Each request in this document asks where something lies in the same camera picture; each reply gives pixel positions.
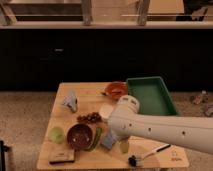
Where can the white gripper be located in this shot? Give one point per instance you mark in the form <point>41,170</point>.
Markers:
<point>124,146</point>

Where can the blue sponge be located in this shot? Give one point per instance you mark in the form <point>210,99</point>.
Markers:
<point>109,140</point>

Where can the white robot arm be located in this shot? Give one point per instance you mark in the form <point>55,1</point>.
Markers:
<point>194,133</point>

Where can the white plastic cup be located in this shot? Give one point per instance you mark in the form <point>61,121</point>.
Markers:
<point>105,111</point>

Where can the green plastic cup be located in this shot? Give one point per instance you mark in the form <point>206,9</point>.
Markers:
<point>56,135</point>

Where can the white black dish brush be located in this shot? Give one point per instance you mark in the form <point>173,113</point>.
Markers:
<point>135,160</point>

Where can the green bean pod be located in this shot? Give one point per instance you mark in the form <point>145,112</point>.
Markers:
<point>95,140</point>

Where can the bunch of dark grapes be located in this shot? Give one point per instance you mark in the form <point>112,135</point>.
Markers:
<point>93,117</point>

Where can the dark red bowl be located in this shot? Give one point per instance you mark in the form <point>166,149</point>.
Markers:
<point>79,136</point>

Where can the wooden folding table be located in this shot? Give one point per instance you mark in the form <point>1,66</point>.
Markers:
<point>90,99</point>

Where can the green plastic tray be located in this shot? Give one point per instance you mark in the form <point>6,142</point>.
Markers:
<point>153,96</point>

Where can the orange bowl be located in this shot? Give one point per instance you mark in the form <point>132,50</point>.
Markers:
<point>115,90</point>

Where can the grey blue crumpled cloth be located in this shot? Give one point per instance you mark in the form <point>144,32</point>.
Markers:
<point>70,100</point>

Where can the dark cabinet counter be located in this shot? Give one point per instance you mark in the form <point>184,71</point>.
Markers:
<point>41,59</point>

